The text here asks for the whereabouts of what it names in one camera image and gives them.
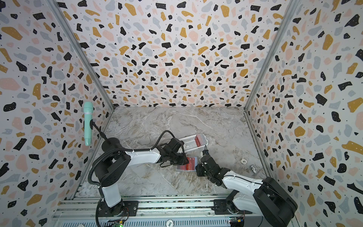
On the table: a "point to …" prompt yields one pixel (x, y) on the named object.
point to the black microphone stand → (109, 144)
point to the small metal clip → (253, 168)
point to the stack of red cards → (200, 140)
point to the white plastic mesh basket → (193, 144)
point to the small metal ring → (244, 161)
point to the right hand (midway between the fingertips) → (198, 168)
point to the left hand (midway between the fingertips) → (192, 162)
